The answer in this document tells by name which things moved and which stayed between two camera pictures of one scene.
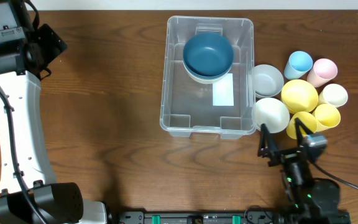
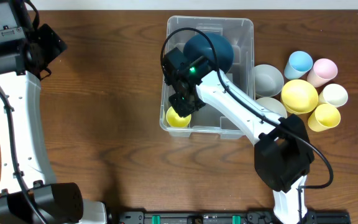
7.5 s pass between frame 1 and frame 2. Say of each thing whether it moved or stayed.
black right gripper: moved
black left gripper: stayed
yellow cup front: moved
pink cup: stayed
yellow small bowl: stayed
